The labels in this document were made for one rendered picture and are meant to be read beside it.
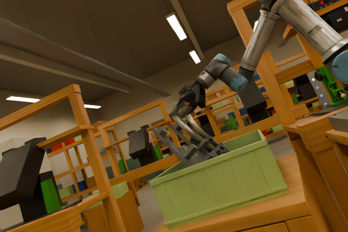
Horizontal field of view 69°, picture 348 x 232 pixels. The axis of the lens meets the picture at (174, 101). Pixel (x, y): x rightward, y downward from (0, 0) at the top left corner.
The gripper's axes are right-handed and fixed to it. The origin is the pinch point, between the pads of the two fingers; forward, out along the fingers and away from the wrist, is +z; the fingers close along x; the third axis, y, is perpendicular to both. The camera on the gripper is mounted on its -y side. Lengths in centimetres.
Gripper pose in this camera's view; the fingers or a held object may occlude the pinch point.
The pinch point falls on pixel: (176, 116)
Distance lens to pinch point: 117.5
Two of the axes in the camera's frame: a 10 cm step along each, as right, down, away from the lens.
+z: -6.6, 7.5, 0.7
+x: -6.6, -5.3, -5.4
